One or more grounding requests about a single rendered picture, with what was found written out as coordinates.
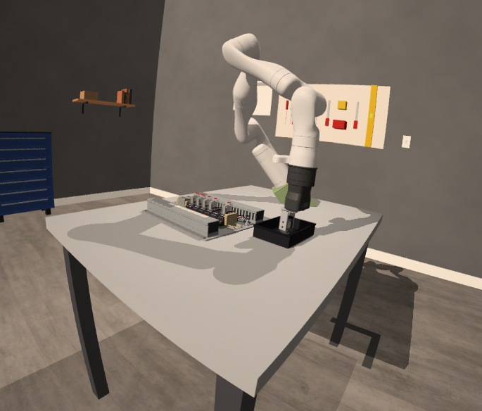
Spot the black parts tray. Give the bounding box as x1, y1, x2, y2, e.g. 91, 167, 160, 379
253, 216, 316, 248

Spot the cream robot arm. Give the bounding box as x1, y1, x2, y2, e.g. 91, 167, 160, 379
222, 33, 327, 189

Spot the grey relay with red button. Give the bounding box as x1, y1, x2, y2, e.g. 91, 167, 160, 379
189, 193, 199, 206
208, 198, 219, 212
221, 202, 233, 216
195, 194, 206, 208
201, 196, 212, 210

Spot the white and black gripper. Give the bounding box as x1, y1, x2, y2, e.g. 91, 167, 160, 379
272, 146, 318, 231

